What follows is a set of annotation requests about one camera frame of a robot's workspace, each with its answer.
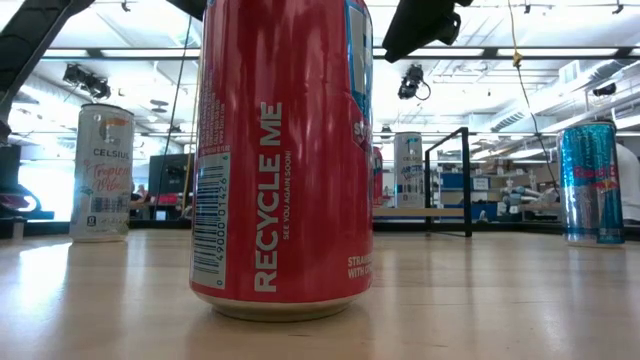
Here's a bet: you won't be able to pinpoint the white Celsius Arctic Vibe can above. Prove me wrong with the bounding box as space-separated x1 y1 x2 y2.
393 131 426 209

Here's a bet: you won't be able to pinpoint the white Celsius Tropical Vibe can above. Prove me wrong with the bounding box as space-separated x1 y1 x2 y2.
68 103 136 245

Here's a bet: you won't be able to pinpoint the blue silver Red Bull can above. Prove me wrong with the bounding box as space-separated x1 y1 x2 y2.
555 121 626 247

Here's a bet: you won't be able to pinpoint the black overhead light bar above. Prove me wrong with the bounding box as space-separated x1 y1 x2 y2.
0 46 640 61

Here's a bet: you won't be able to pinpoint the black ceiling spotlights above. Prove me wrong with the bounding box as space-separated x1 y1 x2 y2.
62 63 112 100

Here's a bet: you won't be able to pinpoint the blue storage bin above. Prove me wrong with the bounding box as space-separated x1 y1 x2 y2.
440 172 465 191

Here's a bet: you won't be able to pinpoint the black monitor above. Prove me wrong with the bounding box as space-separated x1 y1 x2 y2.
148 153 194 196

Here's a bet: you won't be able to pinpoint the black hanging camera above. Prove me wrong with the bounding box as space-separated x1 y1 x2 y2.
397 63 432 101

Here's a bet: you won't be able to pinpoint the black hanging cable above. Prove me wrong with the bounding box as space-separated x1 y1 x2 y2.
152 14 195 219

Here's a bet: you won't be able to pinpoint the black aluminium table frame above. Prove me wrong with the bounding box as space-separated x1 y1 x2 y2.
0 217 640 240

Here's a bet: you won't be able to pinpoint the black equipment with hose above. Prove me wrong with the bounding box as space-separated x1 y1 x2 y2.
0 144 56 221

